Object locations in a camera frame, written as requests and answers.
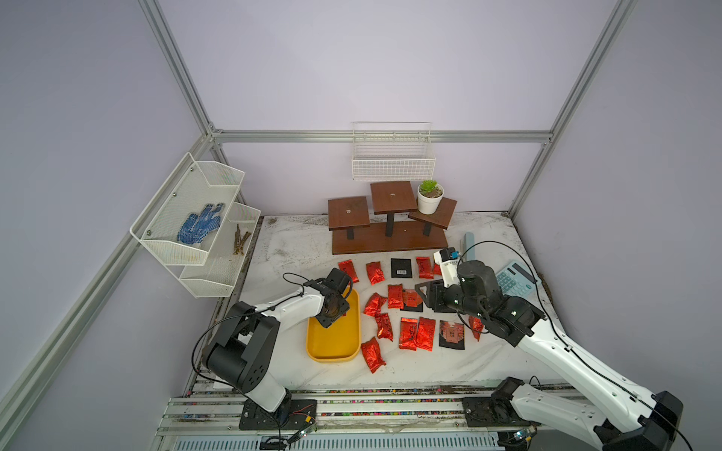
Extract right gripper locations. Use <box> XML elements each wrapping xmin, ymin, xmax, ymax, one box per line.
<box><xmin>416</xmin><ymin>277</ymin><xmax>485</xmax><ymax>319</ymax></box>

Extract black red label tea bag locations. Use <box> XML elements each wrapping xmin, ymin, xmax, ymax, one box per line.
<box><xmin>402</xmin><ymin>289</ymin><xmax>424</xmax><ymax>313</ymax></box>

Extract red foil tea bag front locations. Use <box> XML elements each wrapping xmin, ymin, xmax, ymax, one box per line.
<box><xmin>338</xmin><ymin>259</ymin><xmax>359</xmax><ymax>284</ymax></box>

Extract black tea bag barcode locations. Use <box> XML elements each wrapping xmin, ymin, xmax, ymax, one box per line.
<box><xmin>390</xmin><ymin>259</ymin><xmax>413</xmax><ymax>278</ymax></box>

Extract red foil tea bag top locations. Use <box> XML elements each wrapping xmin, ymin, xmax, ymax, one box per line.
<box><xmin>366</xmin><ymin>261</ymin><xmax>385</xmax><ymax>286</ymax></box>

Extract small red foil tea bag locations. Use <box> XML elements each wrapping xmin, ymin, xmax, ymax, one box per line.
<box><xmin>468</xmin><ymin>316</ymin><xmax>484</xmax><ymax>341</ymax></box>

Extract red foil tea bag bottom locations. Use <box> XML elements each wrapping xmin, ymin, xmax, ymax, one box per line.
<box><xmin>375</xmin><ymin>313</ymin><xmax>394</xmax><ymax>341</ymax></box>

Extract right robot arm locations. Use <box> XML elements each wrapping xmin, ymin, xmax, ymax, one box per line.
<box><xmin>415</xmin><ymin>248</ymin><xmax>684</xmax><ymax>450</ymax></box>

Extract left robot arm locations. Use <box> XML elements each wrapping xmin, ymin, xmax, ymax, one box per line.
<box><xmin>200</xmin><ymin>268</ymin><xmax>353</xmax><ymax>422</ymax></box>

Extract yellow storage box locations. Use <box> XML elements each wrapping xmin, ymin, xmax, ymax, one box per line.
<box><xmin>306</xmin><ymin>289</ymin><xmax>361</xmax><ymax>364</ymax></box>

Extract light blue stapler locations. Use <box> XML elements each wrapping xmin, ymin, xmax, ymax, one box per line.
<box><xmin>462</xmin><ymin>232</ymin><xmax>476</xmax><ymax>261</ymax></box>

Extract brown wooden tiered stand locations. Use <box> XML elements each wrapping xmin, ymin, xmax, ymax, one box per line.
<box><xmin>327</xmin><ymin>182</ymin><xmax>457</xmax><ymax>255</ymax></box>

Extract light blue calculator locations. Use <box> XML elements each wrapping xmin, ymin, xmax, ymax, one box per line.
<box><xmin>496</xmin><ymin>260</ymin><xmax>538</xmax><ymax>299</ymax></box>

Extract white potted green plant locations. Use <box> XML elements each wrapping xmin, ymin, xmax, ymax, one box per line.
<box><xmin>417</xmin><ymin>180</ymin><xmax>445</xmax><ymax>215</ymax></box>

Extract brown twigs in shelf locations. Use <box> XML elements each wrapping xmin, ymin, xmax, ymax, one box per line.
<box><xmin>233</xmin><ymin>224</ymin><xmax>252</xmax><ymax>255</ymax></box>

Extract white mesh two-tier shelf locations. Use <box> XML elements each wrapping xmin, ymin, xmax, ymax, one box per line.
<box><xmin>130</xmin><ymin>153</ymin><xmax>261</xmax><ymax>299</ymax></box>

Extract blue work glove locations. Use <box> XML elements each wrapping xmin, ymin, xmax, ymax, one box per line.
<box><xmin>176</xmin><ymin>203</ymin><xmax>225</xmax><ymax>245</ymax></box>

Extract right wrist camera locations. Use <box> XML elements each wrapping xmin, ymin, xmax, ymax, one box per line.
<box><xmin>434</xmin><ymin>247</ymin><xmax>460</xmax><ymax>288</ymax></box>

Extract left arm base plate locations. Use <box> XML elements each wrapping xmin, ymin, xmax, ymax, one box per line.
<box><xmin>239</xmin><ymin>398</ymin><xmax>318</xmax><ymax>431</ymax></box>

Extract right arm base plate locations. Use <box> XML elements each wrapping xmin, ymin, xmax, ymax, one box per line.
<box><xmin>462</xmin><ymin>377</ymin><xmax>538</xmax><ymax>428</ymax></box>

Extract white wire wall basket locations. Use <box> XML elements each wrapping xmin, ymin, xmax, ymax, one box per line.
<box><xmin>351</xmin><ymin>121</ymin><xmax>436</xmax><ymax>182</ymax></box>

